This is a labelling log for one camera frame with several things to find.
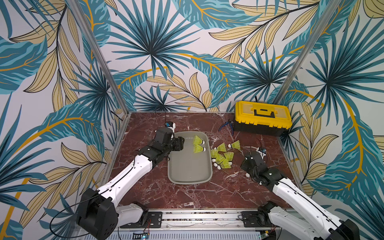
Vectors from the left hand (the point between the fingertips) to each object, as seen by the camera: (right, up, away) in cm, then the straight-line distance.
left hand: (179, 141), depth 81 cm
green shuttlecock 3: (+36, -4, +17) cm, 40 cm away
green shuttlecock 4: (+26, -5, +15) cm, 31 cm away
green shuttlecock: (+10, -1, +17) cm, 20 cm away
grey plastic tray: (+4, -16, +8) cm, 18 cm away
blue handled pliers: (+36, +11, +33) cm, 50 cm away
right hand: (+38, -12, +2) cm, 40 cm away
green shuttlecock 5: (+20, -9, +12) cm, 26 cm away
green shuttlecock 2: (+11, -6, +14) cm, 19 cm away
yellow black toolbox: (+54, +14, +16) cm, 58 cm away
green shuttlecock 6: (+24, -11, +10) cm, 28 cm away
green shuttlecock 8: (+30, -10, +12) cm, 34 cm away
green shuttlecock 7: (+27, -15, +9) cm, 31 cm away
